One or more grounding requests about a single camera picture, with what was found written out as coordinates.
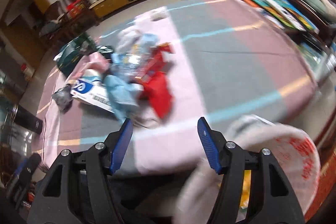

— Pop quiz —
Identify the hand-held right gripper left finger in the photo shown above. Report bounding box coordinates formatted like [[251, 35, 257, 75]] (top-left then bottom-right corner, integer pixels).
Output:
[[26, 118, 134, 224]]

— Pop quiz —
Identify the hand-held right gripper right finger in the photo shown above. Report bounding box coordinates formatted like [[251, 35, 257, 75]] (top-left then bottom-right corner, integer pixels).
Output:
[[197, 117, 306, 224]]

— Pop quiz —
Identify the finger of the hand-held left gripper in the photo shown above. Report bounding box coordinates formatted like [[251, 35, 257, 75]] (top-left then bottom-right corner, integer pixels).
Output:
[[13, 154, 42, 188]]

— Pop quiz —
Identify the light blue face mask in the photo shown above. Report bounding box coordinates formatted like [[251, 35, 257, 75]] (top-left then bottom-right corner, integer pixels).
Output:
[[104, 74, 140, 121]]

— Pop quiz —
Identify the yellow snack wrapper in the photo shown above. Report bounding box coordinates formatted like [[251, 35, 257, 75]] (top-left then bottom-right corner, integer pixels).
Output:
[[240, 170, 251, 210]]

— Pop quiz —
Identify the white packet with blue print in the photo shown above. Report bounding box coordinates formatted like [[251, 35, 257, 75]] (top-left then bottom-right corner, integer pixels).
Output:
[[70, 76, 116, 114]]

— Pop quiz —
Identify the red plastic bag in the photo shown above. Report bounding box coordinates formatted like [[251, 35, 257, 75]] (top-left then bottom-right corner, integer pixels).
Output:
[[143, 72, 175, 119]]

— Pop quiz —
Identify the black bag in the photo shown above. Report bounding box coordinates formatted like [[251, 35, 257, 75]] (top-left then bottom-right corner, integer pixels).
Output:
[[52, 84, 74, 112]]

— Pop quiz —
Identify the white wastebasket with printed liner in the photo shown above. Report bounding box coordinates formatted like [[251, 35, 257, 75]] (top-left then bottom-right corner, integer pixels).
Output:
[[178, 114, 321, 224]]

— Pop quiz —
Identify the blue printed plastic wrapper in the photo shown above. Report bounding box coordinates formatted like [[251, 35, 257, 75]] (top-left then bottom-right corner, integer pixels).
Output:
[[112, 33, 158, 79]]

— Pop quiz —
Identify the pink printed plastic bag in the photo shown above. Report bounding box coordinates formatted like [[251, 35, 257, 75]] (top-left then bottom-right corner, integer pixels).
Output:
[[79, 52, 111, 75]]

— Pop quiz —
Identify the red printed packet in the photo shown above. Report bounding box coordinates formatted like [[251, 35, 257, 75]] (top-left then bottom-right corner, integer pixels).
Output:
[[136, 42, 175, 83]]

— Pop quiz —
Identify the white plastic bag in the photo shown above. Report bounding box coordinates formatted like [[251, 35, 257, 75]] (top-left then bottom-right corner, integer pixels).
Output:
[[117, 28, 143, 49]]

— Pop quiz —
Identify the black box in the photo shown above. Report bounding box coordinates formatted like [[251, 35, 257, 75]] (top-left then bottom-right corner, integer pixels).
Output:
[[13, 104, 44, 136]]

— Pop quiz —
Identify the striped bed sheet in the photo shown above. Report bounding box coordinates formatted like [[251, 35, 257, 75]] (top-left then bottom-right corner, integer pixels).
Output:
[[34, 0, 319, 178]]

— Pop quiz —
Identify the small dark green packet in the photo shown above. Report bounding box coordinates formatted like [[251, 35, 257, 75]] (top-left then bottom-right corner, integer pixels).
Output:
[[97, 45, 114, 60]]

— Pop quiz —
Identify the large dark green packet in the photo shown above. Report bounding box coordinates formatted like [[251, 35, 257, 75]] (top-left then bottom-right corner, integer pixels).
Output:
[[54, 32, 97, 75]]

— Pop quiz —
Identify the red floral chair cushion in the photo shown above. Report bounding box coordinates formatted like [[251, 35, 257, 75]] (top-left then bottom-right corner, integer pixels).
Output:
[[304, 158, 336, 224]]

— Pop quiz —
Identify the dark wooden chair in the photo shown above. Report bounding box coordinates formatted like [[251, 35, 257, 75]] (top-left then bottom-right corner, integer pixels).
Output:
[[60, 0, 101, 35], [39, 2, 69, 42]]

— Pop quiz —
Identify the white tissue wad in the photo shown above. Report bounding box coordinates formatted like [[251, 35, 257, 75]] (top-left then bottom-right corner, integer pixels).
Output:
[[150, 7, 169, 22]]

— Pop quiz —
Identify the red gift box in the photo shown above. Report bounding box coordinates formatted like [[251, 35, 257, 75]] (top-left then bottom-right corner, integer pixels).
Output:
[[66, 0, 88, 17]]

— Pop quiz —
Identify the dark wooden table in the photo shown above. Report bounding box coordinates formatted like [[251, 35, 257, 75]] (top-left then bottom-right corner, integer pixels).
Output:
[[251, 0, 336, 62]]

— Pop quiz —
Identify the row of picture books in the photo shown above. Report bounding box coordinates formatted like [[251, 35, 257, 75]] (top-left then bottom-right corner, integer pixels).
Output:
[[235, 0, 320, 33]]

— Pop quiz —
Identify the green cushion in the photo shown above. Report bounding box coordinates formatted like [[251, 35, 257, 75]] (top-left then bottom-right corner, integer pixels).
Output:
[[300, 0, 336, 21]]

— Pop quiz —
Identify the wooden door frame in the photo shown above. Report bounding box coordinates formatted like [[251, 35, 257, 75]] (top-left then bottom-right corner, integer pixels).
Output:
[[0, 0, 51, 68]]

